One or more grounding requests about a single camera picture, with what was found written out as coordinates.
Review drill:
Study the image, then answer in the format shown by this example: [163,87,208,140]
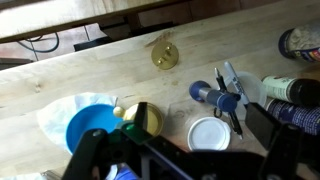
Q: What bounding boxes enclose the clear plastic lid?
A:
[224,71,267,120]

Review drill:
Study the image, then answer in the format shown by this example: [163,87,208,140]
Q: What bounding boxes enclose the blue handled kitchen tool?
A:
[188,80,242,113]

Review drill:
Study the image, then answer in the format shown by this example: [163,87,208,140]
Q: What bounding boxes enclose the white crumpled napkin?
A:
[37,92,117,150]

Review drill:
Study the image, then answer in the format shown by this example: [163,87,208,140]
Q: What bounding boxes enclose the gold metal cup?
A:
[113,103,164,136]

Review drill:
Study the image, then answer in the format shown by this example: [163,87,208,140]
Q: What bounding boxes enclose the brass round disc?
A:
[151,41,179,70]

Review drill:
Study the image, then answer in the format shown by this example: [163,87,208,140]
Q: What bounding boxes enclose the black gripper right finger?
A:
[245,103,281,150]

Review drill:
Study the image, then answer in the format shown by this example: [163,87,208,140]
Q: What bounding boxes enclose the blue plastic bowl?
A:
[65,104,122,154]

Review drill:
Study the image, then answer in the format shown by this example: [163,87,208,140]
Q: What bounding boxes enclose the white permanent marker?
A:
[224,61,249,106]

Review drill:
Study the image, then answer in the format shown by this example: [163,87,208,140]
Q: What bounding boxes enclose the white labelled dark bottle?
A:
[262,76,320,106]

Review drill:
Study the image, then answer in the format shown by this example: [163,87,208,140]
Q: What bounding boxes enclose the blue labelled bottle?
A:
[266,99,320,135]

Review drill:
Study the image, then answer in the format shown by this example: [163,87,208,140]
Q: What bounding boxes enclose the white round jar lid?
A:
[187,117,231,150]

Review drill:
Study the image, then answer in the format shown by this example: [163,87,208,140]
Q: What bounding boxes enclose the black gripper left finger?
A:
[134,102,148,130]

